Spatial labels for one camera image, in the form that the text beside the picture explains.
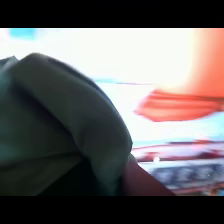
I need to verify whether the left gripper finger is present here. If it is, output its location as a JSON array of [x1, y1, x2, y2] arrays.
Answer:
[[121, 154, 176, 197]]

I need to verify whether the grey-green shirt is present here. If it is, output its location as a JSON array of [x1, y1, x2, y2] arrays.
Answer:
[[0, 52, 134, 197]]

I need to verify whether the orange garment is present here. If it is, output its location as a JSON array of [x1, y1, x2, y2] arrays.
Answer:
[[133, 28, 224, 123]]

